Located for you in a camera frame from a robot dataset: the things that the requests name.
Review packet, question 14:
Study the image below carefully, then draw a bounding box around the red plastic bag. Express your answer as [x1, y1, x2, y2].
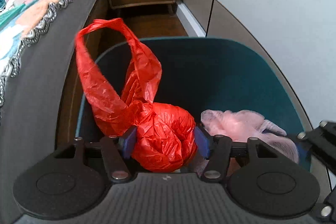
[75, 18, 197, 173]

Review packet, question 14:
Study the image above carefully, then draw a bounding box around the dark teal trash bin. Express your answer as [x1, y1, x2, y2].
[75, 36, 312, 172]

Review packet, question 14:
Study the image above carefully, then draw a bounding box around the bed with grey mattress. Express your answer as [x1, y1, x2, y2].
[1, 0, 105, 223]

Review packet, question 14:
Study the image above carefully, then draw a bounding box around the white sliding wardrobe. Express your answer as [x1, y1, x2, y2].
[217, 0, 335, 126]

